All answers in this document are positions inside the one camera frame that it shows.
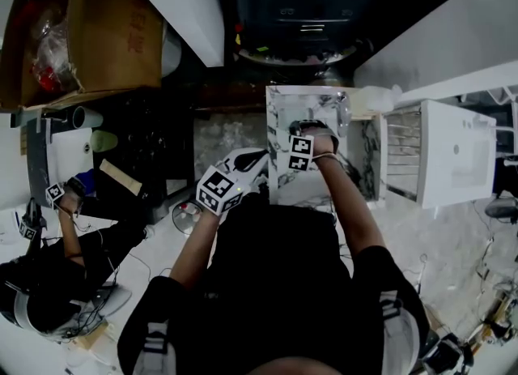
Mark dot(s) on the white metal chair frame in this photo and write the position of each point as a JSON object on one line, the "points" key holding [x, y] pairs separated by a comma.
{"points": [[502, 96]]}

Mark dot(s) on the person's left shoe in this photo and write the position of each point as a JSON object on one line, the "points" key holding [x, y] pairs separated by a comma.
{"points": [[261, 185]]}

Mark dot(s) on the clear bag with red item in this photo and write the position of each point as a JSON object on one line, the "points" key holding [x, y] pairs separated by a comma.
{"points": [[54, 61]]}

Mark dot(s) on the black table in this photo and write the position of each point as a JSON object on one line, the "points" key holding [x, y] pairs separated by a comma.
{"points": [[154, 138]]}

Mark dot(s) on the white partition board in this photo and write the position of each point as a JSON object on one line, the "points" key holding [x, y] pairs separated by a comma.
{"points": [[186, 5], [437, 41]]}

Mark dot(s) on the white round bucket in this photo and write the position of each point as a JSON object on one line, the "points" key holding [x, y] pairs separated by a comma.
{"points": [[172, 55]]}

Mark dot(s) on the white cup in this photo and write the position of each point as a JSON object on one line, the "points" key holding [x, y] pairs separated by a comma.
{"points": [[89, 117]]}

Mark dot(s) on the chrome rack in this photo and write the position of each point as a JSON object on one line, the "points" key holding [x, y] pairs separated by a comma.
{"points": [[402, 150]]}

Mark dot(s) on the white ceramic sink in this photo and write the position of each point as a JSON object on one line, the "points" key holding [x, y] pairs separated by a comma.
{"points": [[449, 154]]}

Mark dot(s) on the marble sink vanity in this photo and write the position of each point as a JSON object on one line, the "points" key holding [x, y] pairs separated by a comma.
{"points": [[299, 187]]}

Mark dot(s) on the person's left forearm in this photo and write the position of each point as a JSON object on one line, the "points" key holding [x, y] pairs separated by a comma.
{"points": [[194, 248]]}

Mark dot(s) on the black drawer cabinet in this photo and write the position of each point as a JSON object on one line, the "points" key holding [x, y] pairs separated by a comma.
{"points": [[307, 1]]}

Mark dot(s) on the person's right hand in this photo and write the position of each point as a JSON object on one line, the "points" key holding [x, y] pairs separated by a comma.
{"points": [[323, 147]]}

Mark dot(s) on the grey plastic seat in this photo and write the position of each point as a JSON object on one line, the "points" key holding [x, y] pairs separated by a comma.
{"points": [[117, 298]]}

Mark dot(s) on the beige wooden board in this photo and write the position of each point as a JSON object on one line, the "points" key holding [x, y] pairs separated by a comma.
{"points": [[121, 177]]}

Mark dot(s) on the small white inset sink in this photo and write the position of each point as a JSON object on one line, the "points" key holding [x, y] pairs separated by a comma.
{"points": [[69, 158]]}

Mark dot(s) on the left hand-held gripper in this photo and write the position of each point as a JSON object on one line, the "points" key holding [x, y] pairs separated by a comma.
{"points": [[216, 191]]}

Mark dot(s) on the large open cardboard box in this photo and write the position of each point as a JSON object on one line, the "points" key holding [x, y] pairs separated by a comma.
{"points": [[113, 41]]}

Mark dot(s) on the round black tray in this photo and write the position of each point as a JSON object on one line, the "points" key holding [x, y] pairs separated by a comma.
{"points": [[295, 57]]}

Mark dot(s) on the green cup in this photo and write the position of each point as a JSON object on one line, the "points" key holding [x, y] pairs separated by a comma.
{"points": [[104, 141]]}

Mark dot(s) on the white pump soap bottle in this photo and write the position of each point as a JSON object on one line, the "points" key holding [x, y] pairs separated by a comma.
{"points": [[376, 98]]}

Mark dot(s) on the chrome faucet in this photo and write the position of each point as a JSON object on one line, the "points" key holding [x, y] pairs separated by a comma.
{"points": [[343, 116]]}

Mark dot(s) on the thin wrist band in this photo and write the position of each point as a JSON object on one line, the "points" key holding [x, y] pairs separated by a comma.
{"points": [[325, 156]]}

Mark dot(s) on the white bottle with red cap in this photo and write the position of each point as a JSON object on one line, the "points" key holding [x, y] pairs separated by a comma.
{"points": [[190, 211]]}

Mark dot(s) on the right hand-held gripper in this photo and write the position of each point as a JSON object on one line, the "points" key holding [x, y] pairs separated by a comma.
{"points": [[300, 150]]}

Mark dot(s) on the person's right forearm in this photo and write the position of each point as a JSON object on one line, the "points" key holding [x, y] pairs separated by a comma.
{"points": [[352, 211]]}

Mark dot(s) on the person's black clothing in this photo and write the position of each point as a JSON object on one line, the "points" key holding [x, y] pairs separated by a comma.
{"points": [[275, 284]]}

